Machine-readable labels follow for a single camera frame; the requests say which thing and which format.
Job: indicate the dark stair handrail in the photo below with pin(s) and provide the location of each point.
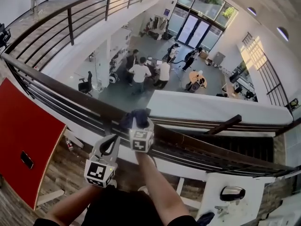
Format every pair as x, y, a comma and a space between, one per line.
225, 123

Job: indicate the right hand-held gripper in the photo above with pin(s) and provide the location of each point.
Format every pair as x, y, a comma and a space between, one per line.
141, 141

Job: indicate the white computer workstation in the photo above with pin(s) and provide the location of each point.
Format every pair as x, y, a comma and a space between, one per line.
235, 76

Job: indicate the dark wooden railing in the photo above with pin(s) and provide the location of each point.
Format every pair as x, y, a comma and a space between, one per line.
188, 141

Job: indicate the large glass window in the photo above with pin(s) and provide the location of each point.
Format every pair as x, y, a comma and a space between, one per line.
207, 3

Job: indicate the person's right forearm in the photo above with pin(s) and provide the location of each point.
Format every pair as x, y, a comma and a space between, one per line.
155, 185

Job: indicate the person's white shoe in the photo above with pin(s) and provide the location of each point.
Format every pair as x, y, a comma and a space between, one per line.
112, 183
143, 189

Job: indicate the red table with white legs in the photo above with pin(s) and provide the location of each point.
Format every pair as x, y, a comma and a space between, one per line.
23, 126

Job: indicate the dark wooden staircase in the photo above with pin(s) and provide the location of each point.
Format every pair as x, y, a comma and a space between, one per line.
247, 147

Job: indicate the black metal balcony railing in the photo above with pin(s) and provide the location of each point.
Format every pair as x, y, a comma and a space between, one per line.
70, 27
272, 91

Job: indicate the white side desk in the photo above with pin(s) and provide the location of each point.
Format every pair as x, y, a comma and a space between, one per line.
287, 213

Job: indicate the black office chair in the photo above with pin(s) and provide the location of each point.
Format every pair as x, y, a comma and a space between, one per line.
4, 37
85, 85

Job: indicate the purple wall poster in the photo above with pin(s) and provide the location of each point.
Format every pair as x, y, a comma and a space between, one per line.
167, 12

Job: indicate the white round wheeled device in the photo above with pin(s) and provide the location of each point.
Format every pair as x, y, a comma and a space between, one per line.
114, 76

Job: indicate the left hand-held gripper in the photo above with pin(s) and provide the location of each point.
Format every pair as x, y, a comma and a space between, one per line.
96, 171

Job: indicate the small grey metal tool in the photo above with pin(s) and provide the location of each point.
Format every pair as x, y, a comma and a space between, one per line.
222, 209

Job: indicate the round wooden table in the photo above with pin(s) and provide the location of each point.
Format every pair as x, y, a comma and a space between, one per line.
195, 76

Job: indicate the person's black shirt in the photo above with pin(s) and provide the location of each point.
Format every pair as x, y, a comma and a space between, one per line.
124, 208

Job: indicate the cardboard box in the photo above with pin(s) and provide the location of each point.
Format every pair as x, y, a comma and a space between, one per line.
204, 54

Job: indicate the grey metal cabinet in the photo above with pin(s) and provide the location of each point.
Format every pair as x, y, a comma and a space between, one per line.
218, 59

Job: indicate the glass entrance door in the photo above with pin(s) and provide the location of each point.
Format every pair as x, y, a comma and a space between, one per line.
194, 30

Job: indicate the plastic bottle with red label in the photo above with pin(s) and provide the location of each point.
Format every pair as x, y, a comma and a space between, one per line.
69, 144

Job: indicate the black smartphone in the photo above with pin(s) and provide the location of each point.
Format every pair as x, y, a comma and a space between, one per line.
27, 159

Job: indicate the person's left forearm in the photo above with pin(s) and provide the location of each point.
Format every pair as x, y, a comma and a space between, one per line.
70, 204

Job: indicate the dark blue cloth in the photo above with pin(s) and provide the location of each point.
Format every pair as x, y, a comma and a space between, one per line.
205, 219
138, 116

